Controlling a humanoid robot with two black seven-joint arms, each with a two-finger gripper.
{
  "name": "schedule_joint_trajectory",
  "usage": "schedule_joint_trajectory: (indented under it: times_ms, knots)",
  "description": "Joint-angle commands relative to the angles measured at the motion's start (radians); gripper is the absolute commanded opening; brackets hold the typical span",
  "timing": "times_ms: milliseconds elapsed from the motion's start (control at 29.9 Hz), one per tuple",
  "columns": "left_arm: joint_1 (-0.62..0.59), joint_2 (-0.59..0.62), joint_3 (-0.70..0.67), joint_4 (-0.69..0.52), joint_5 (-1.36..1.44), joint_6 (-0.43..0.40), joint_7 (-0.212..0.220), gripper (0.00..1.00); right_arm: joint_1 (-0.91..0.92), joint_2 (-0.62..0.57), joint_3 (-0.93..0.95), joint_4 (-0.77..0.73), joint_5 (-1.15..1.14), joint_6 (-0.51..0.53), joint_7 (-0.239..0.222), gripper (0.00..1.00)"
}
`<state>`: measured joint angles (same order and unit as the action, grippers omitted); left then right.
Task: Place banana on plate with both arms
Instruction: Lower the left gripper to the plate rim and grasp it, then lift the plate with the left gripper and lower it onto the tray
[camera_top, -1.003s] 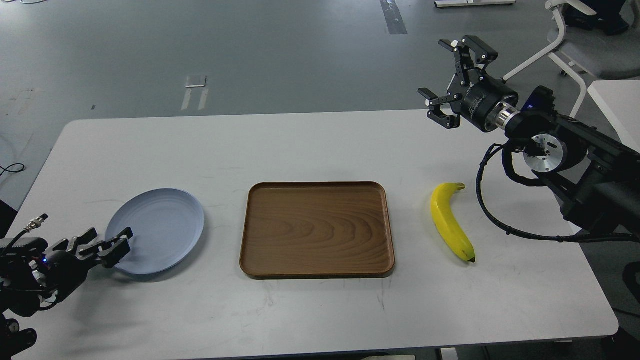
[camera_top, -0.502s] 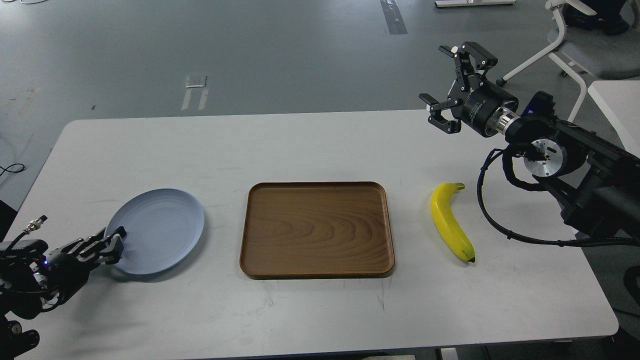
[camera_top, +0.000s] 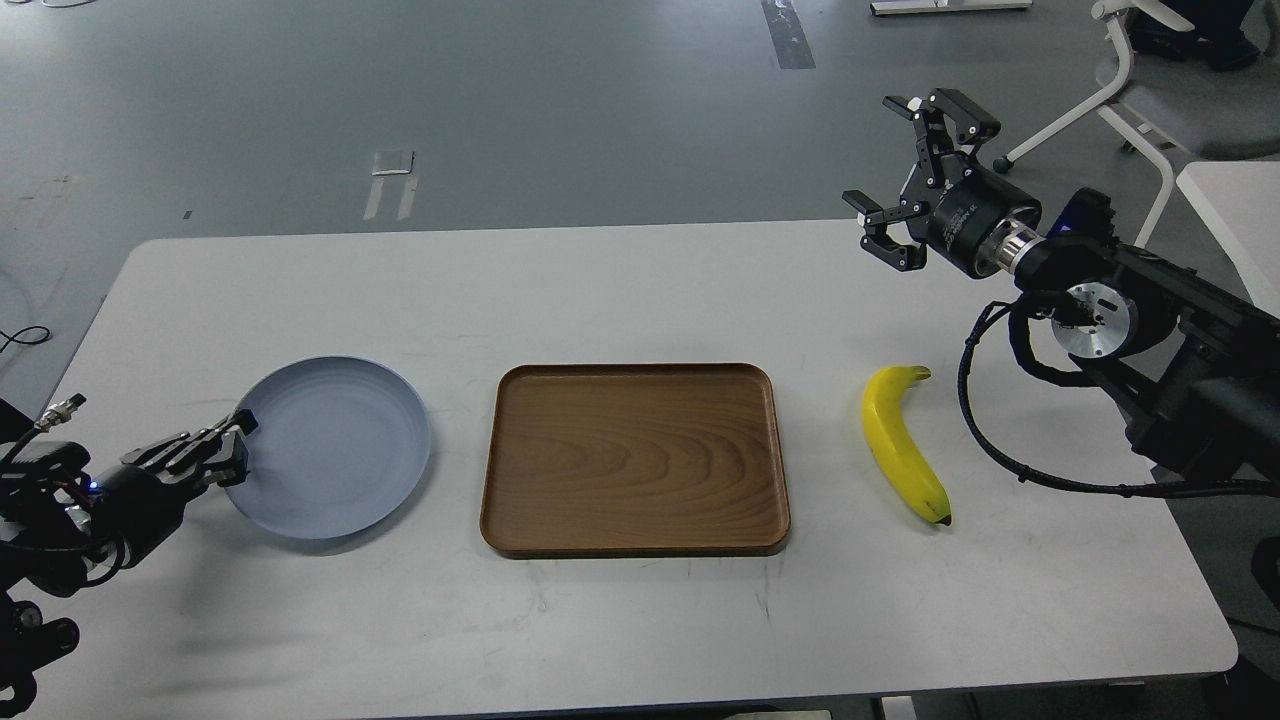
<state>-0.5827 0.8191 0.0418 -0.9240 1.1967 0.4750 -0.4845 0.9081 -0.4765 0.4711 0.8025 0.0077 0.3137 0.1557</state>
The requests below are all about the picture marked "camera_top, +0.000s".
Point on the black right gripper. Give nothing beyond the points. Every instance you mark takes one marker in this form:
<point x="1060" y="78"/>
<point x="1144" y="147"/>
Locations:
<point x="953" y="205"/>

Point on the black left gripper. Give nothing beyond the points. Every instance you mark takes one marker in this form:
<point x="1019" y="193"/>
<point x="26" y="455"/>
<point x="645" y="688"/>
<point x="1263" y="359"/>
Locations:
<point x="140" y="503"/>

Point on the light blue plate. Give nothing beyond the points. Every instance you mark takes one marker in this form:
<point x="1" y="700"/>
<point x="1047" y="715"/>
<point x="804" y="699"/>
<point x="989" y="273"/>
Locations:
<point x="342" y="442"/>

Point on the yellow banana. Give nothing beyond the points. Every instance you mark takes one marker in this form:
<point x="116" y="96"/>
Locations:
<point x="894" y="449"/>

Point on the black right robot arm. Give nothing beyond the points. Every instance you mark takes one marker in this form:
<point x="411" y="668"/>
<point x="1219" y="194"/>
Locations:
<point x="1192" y="368"/>

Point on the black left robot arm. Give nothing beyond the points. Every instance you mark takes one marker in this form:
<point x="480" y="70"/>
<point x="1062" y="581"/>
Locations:
<point x="65" y="529"/>

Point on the white table base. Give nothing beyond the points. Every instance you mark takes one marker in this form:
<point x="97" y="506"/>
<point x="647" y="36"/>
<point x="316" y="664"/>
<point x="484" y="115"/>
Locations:
<point x="883" y="9"/>

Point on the white side table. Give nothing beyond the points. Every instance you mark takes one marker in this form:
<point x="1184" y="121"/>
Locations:
<point x="1239" y="202"/>

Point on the white office chair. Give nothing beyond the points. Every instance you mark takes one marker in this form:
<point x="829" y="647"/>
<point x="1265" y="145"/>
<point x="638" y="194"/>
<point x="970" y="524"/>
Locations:
<point x="1213" y="116"/>

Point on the brown wooden tray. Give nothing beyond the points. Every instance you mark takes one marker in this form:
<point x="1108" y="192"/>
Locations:
<point x="607" y="461"/>

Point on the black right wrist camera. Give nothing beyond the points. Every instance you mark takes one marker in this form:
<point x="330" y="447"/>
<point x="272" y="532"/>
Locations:
<point x="1088" y="214"/>

